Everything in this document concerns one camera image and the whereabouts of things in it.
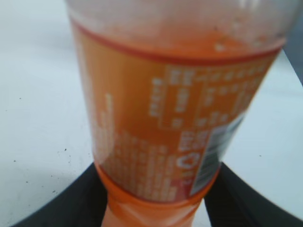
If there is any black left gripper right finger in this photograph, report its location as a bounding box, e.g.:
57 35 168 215
204 163 303 227

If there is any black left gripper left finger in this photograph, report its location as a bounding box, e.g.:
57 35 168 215
13 164 107 227

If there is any orange soda plastic bottle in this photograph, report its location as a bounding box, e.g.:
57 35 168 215
66 0 303 227

